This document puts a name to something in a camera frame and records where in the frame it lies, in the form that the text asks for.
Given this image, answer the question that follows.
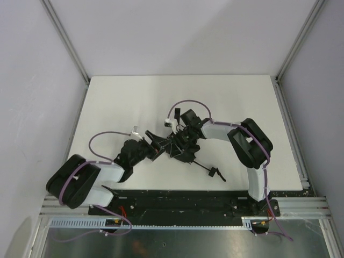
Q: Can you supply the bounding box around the right aluminium frame post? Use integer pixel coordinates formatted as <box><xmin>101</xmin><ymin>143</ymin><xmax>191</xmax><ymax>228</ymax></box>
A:
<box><xmin>275</xmin><ymin>0</ymin><xmax>327</xmax><ymax>81</ymax></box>

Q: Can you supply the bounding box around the grey slotted cable duct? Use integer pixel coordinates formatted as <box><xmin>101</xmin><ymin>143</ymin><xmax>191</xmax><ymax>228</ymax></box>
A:
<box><xmin>49</xmin><ymin>218</ymin><xmax>252</xmax><ymax>230</ymax></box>

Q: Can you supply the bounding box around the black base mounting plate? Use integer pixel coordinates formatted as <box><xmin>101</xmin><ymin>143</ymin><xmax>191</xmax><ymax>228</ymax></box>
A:
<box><xmin>87</xmin><ymin>190</ymin><xmax>268</xmax><ymax>226</ymax></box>

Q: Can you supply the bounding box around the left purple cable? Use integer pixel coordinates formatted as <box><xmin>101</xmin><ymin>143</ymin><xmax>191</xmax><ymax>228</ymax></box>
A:
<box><xmin>58</xmin><ymin>130</ymin><xmax>134</xmax><ymax>206</ymax></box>

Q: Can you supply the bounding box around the left aluminium frame post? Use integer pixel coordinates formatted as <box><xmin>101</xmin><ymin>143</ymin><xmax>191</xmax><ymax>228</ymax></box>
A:
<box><xmin>39</xmin><ymin>0</ymin><xmax>91</xmax><ymax>83</ymax></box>

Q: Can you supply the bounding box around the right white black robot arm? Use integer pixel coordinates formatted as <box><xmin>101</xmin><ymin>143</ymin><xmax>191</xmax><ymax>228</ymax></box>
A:
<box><xmin>167</xmin><ymin>108</ymin><xmax>273</xmax><ymax>212</ymax></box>

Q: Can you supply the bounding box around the aluminium frame post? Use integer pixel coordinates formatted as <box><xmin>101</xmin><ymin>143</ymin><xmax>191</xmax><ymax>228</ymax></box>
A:
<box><xmin>275</xmin><ymin>0</ymin><xmax>327</xmax><ymax>81</ymax></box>
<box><xmin>39</xmin><ymin>0</ymin><xmax>91</xmax><ymax>83</ymax></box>

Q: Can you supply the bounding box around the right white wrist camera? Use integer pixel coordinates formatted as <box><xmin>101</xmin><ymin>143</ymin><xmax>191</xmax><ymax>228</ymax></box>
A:
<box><xmin>164</xmin><ymin>118</ymin><xmax>178</xmax><ymax>134</ymax></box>

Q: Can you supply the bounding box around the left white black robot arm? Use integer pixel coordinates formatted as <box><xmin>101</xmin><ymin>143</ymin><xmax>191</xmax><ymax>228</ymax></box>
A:
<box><xmin>46</xmin><ymin>131</ymin><xmax>171</xmax><ymax>209</ymax></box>

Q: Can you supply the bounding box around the black folding umbrella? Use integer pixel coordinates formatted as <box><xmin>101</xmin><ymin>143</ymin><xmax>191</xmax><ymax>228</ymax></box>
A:
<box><xmin>166</xmin><ymin>133</ymin><xmax>226</xmax><ymax>182</ymax></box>

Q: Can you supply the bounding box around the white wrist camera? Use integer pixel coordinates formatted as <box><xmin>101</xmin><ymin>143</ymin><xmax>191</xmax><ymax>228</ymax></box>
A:
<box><xmin>164</xmin><ymin>118</ymin><xmax>178</xmax><ymax>134</ymax></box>
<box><xmin>130</xmin><ymin>126</ymin><xmax>142</xmax><ymax>139</ymax></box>

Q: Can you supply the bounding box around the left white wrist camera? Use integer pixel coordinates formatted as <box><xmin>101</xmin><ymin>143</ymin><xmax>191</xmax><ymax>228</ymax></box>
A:
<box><xmin>130</xmin><ymin>126</ymin><xmax>142</xmax><ymax>139</ymax></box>

